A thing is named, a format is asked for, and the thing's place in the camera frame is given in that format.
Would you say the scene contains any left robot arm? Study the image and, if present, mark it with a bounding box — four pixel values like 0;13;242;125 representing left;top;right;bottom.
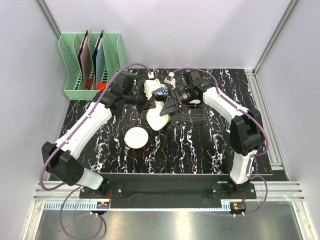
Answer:
41;71;162;198

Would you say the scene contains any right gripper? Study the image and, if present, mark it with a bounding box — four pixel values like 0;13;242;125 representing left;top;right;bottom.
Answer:
159;86;193;120

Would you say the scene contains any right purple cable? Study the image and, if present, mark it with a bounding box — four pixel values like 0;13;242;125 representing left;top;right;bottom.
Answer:
172;67;269;216

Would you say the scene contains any wire dish rack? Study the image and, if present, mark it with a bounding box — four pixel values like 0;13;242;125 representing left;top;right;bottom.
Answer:
132;75;210;125

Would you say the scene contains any dark red block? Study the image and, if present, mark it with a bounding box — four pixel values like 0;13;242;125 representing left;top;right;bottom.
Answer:
85;77;94;90

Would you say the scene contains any light blue board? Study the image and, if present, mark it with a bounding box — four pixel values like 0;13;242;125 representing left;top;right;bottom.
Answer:
92;30;105;87

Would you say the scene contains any right orange connector box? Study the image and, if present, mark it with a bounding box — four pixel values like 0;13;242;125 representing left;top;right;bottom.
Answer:
230;201;247;212

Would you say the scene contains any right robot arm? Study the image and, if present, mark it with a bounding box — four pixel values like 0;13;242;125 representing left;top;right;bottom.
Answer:
159;68;269;199

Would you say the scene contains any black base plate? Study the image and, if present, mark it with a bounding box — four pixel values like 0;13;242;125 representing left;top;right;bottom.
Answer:
69;173;257;211

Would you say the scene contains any left orange connector box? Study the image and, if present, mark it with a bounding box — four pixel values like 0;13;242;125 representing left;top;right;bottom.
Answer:
97;200;111;209

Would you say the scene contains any black marble pattern mat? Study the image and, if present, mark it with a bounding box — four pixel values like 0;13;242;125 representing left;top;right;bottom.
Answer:
58;68;288;181

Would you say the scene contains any cream mandala pattern bowl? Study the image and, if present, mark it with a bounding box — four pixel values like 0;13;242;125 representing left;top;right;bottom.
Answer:
188;99;201;105

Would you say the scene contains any purple cable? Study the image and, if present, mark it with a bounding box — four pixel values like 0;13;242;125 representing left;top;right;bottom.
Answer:
39;63;155;239
172;67;269;216

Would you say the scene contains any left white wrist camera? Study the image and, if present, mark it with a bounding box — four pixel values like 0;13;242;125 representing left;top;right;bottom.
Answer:
144;78;162;100

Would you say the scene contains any blue zigzag pattern bowl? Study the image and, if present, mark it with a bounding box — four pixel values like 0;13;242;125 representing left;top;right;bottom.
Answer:
155;84;169;96

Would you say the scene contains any aluminium frame rail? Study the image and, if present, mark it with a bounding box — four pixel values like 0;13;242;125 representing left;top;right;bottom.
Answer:
33;181;304;201

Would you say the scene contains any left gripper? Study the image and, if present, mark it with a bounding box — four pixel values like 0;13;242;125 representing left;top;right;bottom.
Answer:
124;84;157;114

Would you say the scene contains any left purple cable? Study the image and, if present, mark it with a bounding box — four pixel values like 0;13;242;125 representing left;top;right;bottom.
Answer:
39;63;155;239

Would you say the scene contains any orange connector box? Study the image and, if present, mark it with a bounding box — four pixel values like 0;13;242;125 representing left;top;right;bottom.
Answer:
97;200;111;209
230;201;247;212

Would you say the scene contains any green patterned bowl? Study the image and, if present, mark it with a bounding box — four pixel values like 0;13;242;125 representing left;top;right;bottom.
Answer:
146;101;171;131

